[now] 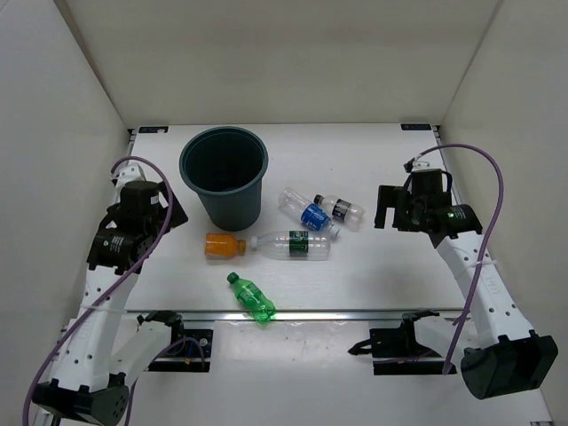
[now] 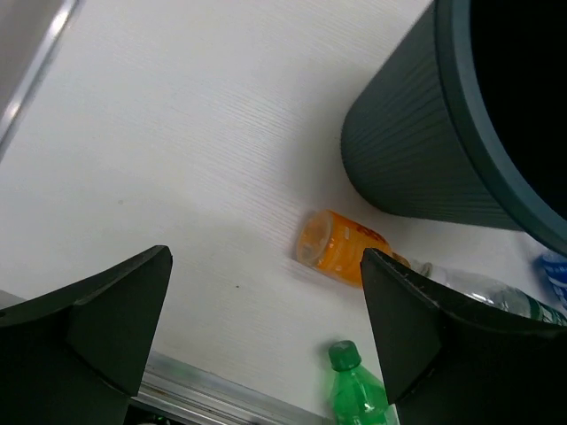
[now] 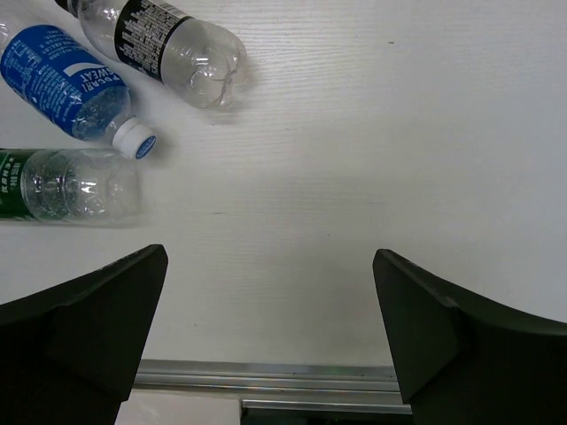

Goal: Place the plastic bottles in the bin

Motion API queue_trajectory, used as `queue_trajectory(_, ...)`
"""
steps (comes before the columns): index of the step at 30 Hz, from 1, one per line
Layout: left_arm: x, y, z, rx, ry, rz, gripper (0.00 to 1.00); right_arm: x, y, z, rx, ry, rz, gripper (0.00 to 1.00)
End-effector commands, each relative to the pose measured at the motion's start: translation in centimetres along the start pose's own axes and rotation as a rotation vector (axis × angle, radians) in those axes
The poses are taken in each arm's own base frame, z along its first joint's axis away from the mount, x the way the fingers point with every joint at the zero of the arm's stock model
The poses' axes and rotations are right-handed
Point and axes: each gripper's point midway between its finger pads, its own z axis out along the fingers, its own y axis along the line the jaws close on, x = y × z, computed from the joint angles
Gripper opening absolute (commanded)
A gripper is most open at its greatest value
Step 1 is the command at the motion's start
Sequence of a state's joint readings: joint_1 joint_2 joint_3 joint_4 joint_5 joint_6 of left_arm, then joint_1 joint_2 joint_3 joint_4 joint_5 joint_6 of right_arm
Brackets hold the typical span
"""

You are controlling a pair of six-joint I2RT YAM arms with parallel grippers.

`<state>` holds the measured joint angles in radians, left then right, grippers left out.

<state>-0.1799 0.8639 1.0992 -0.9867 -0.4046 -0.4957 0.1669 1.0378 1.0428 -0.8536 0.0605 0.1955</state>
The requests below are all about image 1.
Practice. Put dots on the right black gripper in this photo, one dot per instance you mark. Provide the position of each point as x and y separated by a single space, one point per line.
395 196

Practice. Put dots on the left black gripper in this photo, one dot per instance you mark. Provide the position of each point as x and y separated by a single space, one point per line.
177 216

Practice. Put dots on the clear bottle black label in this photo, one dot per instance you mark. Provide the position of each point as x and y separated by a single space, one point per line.
348 213

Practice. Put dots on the orange plastic bottle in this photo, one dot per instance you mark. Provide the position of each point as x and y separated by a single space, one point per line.
224 245

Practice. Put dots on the green plastic bottle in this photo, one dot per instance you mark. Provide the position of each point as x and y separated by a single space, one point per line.
252 298

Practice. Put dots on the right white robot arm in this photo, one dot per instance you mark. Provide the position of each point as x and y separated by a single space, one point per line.
505 355

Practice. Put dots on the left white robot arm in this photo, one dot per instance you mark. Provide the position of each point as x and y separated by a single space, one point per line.
90 382

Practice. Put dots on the dark teal plastic bin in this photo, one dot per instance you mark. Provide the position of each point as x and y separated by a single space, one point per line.
225 167

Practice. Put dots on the clear bottle blue label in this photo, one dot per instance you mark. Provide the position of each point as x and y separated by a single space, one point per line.
306 212

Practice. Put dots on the right black corner label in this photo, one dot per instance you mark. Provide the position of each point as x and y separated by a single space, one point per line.
415 127

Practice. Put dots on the black corner label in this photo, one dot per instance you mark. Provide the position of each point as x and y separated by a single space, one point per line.
415 127
153 129

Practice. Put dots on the left black corner label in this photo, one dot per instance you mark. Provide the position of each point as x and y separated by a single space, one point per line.
153 129

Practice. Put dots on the clear bottle green label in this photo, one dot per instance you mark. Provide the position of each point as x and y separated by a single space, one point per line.
292 245

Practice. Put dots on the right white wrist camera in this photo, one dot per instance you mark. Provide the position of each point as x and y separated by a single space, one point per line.
415 165

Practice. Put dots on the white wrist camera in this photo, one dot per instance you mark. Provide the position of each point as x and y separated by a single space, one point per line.
130 172
415 165

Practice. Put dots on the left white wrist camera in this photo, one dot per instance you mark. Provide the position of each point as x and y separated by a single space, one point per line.
130 172

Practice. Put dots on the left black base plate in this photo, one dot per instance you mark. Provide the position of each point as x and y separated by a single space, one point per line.
192 354

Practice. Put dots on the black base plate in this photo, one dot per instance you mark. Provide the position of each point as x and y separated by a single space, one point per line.
394 354
192 354

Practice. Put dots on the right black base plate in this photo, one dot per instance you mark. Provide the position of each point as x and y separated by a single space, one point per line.
394 354

